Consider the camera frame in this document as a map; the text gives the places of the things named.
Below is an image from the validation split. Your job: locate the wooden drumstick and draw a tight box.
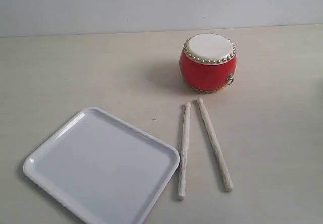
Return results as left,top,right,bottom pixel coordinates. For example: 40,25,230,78
197,97,234,192
177,102,191,200

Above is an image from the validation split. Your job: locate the red small drum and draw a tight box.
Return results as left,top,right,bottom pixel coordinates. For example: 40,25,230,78
179,33,237,93

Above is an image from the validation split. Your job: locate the white plastic tray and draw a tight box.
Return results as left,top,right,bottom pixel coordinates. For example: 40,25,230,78
23,107,180,223

